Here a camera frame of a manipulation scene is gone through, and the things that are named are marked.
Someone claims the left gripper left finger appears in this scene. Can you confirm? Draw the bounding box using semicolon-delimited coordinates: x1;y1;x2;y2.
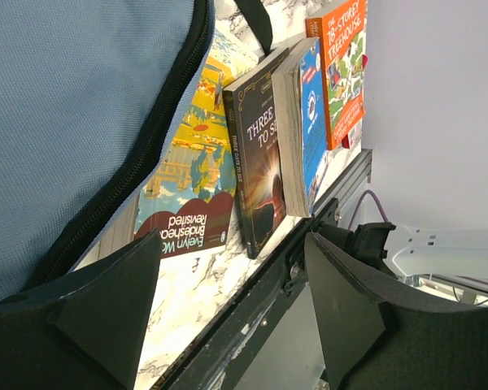
0;232;161;389

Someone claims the orange Treehouse book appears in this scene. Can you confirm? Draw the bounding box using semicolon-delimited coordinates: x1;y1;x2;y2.
305;0;368;150

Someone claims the blue paperback book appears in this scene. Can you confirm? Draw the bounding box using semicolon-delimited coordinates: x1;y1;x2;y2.
272;37;328;218

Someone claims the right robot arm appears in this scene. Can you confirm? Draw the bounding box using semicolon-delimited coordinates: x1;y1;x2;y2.
317;222;488;306

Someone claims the aluminium frame rail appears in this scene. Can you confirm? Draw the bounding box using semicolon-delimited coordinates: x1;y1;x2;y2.
313;149;373;215

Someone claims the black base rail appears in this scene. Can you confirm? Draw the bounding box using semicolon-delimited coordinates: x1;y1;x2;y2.
153;197;338;389

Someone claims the dark Three Days book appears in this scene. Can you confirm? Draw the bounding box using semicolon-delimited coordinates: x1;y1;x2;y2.
223;45;290;259

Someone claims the blue backpack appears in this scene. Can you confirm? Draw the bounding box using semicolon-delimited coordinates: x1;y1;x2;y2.
0;1;220;301

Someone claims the yellow Brideshead Revisited book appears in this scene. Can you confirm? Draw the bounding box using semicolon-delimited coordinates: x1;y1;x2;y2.
72;28;259;271

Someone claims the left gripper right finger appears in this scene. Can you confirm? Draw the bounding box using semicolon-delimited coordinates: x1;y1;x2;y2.
304;233;488;389

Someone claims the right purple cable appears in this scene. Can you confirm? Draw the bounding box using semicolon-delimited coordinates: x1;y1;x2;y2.
347;188;391;231

